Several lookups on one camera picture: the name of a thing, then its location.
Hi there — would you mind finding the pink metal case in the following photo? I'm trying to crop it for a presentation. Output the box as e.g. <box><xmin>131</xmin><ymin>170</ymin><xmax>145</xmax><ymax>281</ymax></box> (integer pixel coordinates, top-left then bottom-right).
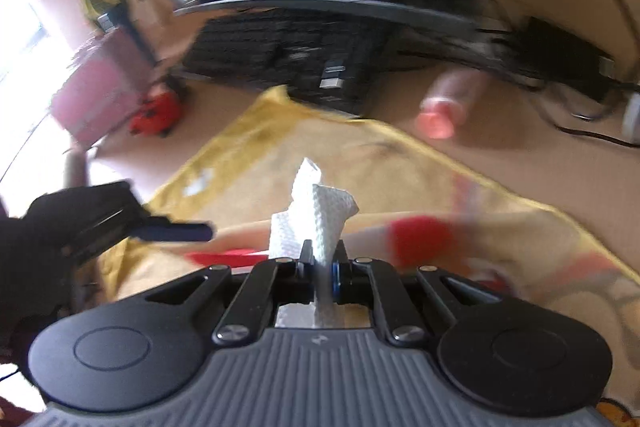
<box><xmin>50</xmin><ymin>28</ymin><xmax>153</xmax><ymax>148</ymax></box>

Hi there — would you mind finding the white paper towel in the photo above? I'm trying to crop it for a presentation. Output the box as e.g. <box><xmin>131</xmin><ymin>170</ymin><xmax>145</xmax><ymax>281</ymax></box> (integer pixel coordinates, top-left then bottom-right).
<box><xmin>268</xmin><ymin>158</ymin><xmax>359</xmax><ymax>329</ymax></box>

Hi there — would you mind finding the red plush car toy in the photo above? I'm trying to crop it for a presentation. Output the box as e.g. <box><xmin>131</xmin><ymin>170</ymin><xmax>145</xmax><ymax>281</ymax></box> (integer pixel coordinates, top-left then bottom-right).
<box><xmin>129</xmin><ymin>91</ymin><xmax>184</xmax><ymax>138</ymax></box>

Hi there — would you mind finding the pink capped tube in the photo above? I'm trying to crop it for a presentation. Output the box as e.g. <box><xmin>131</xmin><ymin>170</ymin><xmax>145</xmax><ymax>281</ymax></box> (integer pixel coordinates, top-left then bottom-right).
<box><xmin>414</xmin><ymin>67</ymin><xmax>492</xmax><ymax>140</ymax></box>

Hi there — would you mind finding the black keyboard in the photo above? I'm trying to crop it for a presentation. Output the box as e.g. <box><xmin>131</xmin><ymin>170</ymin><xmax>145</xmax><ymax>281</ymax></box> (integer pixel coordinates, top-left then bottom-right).
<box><xmin>182</xmin><ymin>9</ymin><xmax>395</xmax><ymax>117</ymax></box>

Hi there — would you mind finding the red white container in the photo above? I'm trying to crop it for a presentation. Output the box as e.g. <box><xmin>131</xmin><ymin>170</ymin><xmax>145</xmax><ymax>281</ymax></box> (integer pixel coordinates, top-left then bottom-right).
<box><xmin>182</xmin><ymin>212</ymin><xmax>458</xmax><ymax>270</ymax></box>

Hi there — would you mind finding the yellow printed towel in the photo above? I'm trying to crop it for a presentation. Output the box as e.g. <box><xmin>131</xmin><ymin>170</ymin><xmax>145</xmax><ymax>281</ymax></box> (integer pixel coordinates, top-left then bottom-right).
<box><xmin>91</xmin><ymin>83</ymin><xmax>639</xmax><ymax>409</ymax></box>

